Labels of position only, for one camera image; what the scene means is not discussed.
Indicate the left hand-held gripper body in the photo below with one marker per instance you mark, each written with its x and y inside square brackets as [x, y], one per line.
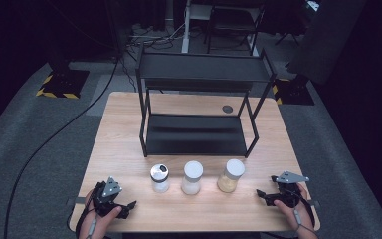
[107, 195]

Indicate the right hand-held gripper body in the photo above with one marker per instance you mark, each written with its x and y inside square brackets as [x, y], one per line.
[290, 191]

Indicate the yellow powder jar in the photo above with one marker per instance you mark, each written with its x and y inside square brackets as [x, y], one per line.
[231, 176]

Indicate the clear jar with metal lid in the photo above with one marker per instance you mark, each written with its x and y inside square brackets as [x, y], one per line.
[159, 178]

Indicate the white powder jar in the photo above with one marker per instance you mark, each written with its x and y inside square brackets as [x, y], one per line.
[192, 179]

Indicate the black two-tier metal rack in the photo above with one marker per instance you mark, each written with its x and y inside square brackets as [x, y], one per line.
[195, 136]

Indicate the person's right hand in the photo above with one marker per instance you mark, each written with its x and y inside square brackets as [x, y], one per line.
[293, 214]

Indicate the person's left hand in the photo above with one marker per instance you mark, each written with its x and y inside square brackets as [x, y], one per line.
[99, 220]

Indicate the grey table clamp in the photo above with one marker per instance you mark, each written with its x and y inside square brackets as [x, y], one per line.
[313, 203]
[77, 200]

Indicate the round grey table grommet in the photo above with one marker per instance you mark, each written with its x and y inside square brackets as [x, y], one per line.
[227, 109]

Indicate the black yellow striped floor plate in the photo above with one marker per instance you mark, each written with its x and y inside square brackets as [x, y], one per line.
[66, 84]
[293, 93]

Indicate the dark grey panel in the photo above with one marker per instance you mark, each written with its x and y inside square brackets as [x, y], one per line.
[325, 40]

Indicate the black metal chair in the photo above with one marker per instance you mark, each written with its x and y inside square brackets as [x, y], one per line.
[233, 20]

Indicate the white metal stand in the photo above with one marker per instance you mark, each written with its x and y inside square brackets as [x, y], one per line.
[186, 30]

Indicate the monitor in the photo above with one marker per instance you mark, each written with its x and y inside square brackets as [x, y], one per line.
[311, 5]

